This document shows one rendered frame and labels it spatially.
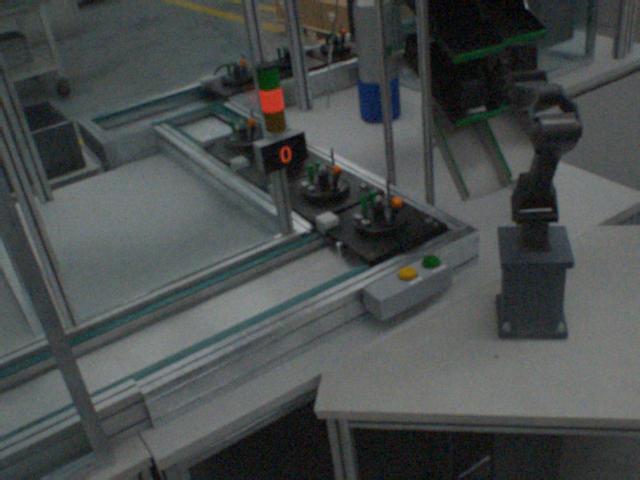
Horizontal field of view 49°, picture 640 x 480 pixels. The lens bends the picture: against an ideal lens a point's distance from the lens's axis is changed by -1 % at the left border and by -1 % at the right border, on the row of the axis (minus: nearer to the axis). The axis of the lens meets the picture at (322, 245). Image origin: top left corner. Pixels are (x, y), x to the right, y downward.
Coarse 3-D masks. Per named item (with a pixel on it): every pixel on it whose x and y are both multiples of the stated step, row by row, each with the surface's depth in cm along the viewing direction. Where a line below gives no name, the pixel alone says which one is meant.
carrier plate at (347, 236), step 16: (352, 208) 190; (416, 208) 186; (416, 224) 179; (432, 224) 178; (336, 240) 179; (352, 240) 176; (368, 240) 175; (384, 240) 174; (400, 240) 173; (416, 240) 173; (368, 256) 169; (384, 256) 169
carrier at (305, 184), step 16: (320, 176) 197; (352, 176) 206; (304, 192) 196; (320, 192) 195; (336, 192) 194; (352, 192) 197; (368, 192) 196; (384, 192) 196; (304, 208) 193; (320, 208) 192; (336, 208) 191
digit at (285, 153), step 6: (276, 144) 165; (282, 144) 166; (288, 144) 167; (276, 150) 166; (282, 150) 167; (288, 150) 168; (282, 156) 168; (288, 156) 169; (294, 156) 170; (282, 162) 168; (288, 162) 169
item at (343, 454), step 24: (336, 432) 149; (504, 432) 142; (528, 432) 141; (552, 432) 140; (576, 432) 139; (600, 432) 138; (624, 432) 137; (336, 456) 153; (504, 456) 174; (528, 456) 173; (552, 456) 171
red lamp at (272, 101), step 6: (276, 90) 160; (264, 96) 160; (270, 96) 160; (276, 96) 161; (264, 102) 161; (270, 102) 161; (276, 102) 161; (282, 102) 163; (264, 108) 162; (270, 108) 162; (276, 108) 162; (282, 108) 163
